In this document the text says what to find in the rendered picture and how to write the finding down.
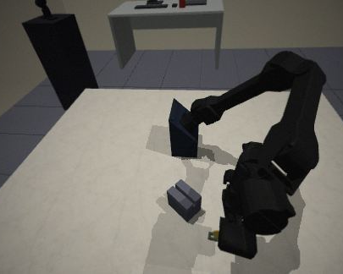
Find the gold coin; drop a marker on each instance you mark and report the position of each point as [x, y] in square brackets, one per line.
[216, 233]

